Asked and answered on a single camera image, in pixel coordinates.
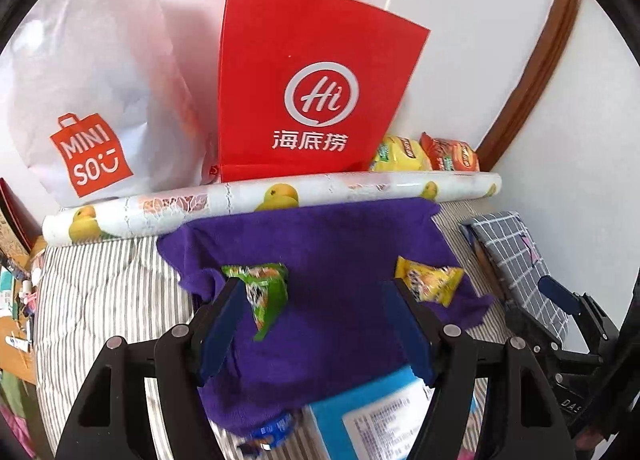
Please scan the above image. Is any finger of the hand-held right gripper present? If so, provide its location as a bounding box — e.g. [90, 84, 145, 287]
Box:
[538, 275, 620, 341]
[504, 307, 607, 367]

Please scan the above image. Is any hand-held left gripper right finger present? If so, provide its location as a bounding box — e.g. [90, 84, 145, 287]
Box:
[382, 277, 591, 460]

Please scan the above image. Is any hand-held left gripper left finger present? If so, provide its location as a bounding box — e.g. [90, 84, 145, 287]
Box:
[55, 277, 246, 460]

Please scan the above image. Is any yellow snack packet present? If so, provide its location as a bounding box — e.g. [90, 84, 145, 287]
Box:
[395, 256, 465, 303]

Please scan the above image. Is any green snack packet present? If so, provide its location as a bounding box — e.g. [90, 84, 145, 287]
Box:
[221, 263, 290, 343]

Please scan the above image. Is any blue cookie packet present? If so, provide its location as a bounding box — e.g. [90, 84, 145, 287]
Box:
[239, 412, 301, 458]

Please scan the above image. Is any grey checkered pillow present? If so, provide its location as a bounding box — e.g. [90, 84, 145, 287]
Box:
[460, 211, 571, 341]

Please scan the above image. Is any blue tissue pack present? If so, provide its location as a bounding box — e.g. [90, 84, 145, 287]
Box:
[306, 365, 438, 460]

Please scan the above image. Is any purple cloth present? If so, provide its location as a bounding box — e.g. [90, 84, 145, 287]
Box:
[156, 196, 493, 438]

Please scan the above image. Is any fruit print paper roll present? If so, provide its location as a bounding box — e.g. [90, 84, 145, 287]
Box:
[41, 171, 502, 245]

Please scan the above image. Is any red chips bag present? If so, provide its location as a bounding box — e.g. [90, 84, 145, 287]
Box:
[419, 131, 481, 172]

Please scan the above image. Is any yellow chips bag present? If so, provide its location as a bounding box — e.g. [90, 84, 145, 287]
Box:
[369, 135, 433, 172]

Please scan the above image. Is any red patterned box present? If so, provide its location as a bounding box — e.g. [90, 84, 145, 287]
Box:
[0, 177, 42, 251]

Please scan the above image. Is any white plastic shopping bag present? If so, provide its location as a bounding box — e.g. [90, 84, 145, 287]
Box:
[0, 0, 221, 211]

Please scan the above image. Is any red paper bag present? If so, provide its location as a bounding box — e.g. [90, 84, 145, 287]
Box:
[216, 0, 431, 184]

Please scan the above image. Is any brown wooden door frame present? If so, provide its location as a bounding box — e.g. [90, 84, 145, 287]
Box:
[475, 0, 583, 156]

